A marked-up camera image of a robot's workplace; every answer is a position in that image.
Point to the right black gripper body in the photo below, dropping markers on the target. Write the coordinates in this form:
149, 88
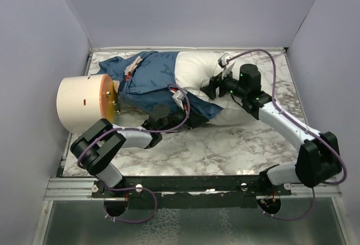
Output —
227, 85

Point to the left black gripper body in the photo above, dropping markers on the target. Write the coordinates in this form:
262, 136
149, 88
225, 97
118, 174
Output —
190, 124

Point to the white pillow with red logo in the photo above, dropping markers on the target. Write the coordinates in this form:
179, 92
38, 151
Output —
193, 70

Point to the blue lettered pillowcase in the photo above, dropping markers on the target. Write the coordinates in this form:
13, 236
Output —
144, 78

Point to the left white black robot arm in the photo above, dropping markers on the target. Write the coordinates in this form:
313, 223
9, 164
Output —
96, 148

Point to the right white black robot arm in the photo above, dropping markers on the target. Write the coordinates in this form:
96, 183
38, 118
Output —
317, 152

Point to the cream cylinder with orange lid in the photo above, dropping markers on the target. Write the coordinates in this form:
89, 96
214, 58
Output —
82, 101

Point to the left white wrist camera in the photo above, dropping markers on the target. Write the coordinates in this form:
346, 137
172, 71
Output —
178, 97

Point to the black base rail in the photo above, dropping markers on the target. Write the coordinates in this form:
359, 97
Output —
184, 192

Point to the aluminium frame rail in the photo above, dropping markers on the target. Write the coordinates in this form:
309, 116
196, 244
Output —
69, 189

